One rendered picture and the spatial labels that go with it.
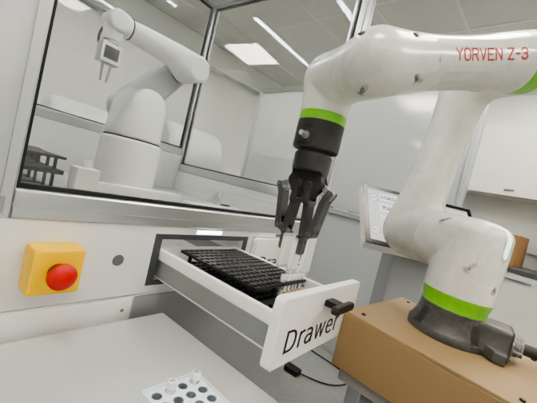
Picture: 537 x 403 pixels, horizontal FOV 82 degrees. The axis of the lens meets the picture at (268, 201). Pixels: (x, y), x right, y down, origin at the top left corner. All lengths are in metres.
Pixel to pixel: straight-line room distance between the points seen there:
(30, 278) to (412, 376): 0.62
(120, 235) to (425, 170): 0.70
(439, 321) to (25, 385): 0.68
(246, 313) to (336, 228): 2.00
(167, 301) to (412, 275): 1.08
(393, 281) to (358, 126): 1.41
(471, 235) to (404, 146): 1.70
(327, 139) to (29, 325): 0.59
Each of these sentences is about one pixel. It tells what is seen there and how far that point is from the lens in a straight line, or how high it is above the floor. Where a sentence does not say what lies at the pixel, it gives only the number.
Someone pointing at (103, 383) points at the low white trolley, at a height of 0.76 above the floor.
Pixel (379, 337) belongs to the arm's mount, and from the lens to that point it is 0.66.
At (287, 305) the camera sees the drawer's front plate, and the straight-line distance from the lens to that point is 0.47.
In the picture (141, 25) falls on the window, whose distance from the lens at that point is 0.67.
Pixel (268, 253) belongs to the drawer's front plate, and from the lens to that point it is 0.95.
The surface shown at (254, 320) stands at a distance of 0.53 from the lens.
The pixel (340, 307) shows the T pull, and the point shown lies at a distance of 0.56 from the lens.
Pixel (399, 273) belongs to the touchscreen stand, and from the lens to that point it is 1.50.
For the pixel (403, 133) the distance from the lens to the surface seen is 2.39.
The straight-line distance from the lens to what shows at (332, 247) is 2.49.
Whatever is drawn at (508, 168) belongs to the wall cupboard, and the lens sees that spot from 3.86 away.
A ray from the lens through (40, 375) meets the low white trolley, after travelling 0.57.
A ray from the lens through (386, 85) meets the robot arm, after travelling 0.52.
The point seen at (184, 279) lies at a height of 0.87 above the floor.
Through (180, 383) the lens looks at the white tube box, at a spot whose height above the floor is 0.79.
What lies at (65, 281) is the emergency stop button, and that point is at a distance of 0.56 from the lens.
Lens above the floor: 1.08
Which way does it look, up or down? 2 degrees down
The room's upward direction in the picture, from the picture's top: 14 degrees clockwise
